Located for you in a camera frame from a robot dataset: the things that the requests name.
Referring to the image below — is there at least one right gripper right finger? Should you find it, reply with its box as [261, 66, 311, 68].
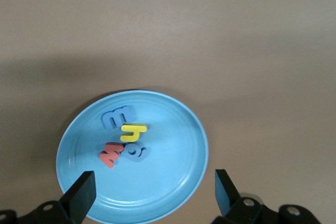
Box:
[212, 168, 322, 224]

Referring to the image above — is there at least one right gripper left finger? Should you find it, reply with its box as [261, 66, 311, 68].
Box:
[0, 170, 97, 224]

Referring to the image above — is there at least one red lowercase letter m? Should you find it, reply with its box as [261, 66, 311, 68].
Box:
[99, 142, 124, 169]

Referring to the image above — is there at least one blue lowercase letter q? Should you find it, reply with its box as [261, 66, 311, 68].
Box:
[119, 144, 148, 163]

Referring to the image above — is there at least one blue lowercase letter m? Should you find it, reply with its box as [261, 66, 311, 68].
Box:
[101, 105, 137, 130]

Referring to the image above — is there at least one yellow lowercase letter h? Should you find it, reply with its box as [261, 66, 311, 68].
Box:
[120, 124, 148, 142]

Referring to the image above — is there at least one blue plate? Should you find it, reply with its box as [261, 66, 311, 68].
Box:
[55, 90, 209, 224]

